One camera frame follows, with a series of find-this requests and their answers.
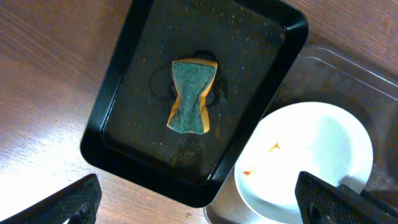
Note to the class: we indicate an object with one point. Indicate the brown serving tray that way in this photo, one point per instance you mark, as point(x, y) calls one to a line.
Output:
point(320, 74)

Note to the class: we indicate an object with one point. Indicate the black rectangular tray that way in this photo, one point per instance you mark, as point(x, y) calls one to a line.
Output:
point(254, 44)

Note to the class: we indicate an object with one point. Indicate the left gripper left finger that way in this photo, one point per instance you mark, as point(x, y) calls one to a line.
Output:
point(77, 203)

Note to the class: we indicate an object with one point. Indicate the green and yellow sponge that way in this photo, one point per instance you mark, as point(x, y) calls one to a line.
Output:
point(193, 79)

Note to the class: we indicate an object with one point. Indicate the pale blue-white plate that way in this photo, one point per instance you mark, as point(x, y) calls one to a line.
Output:
point(322, 139)

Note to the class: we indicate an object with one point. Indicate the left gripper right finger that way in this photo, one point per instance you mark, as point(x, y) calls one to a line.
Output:
point(320, 202)

